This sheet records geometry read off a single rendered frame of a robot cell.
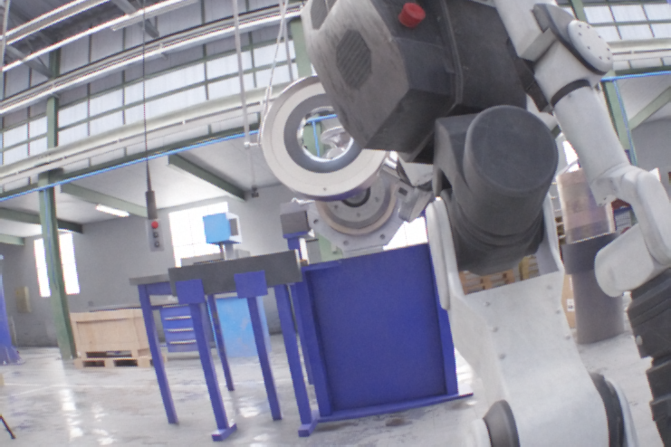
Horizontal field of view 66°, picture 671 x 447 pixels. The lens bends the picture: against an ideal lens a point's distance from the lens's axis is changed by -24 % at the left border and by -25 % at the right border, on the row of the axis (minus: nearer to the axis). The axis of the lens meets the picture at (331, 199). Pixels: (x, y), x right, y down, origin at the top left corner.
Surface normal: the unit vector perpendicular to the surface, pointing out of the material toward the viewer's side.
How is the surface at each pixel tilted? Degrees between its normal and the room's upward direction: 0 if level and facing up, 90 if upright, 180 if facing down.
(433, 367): 90
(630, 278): 93
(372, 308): 90
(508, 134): 73
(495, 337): 43
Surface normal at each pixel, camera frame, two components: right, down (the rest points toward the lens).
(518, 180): -0.10, -0.42
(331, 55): -0.86, 0.19
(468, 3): 0.37, -0.27
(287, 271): -0.11, -0.13
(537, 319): -0.15, -0.80
